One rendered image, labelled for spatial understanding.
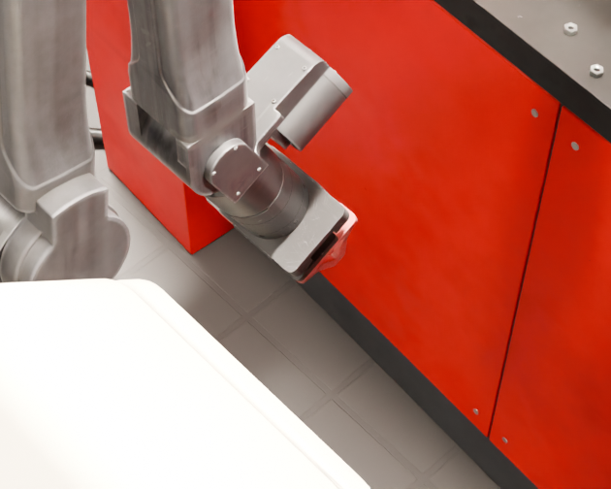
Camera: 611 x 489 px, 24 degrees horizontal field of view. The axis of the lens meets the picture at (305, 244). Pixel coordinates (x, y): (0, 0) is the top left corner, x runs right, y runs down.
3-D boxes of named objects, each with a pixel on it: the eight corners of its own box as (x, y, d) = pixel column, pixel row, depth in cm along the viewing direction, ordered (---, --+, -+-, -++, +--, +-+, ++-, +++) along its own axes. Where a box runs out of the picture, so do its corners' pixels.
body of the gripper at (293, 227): (265, 142, 112) (230, 108, 105) (354, 216, 108) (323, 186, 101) (211, 204, 112) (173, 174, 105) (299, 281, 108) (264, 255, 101)
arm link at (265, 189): (162, 161, 99) (215, 208, 97) (226, 86, 99) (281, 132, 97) (202, 191, 105) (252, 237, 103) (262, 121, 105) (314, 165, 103)
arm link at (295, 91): (119, 105, 95) (203, 178, 91) (231, -25, 95) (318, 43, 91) (191, 163, 106) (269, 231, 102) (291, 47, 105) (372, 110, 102)
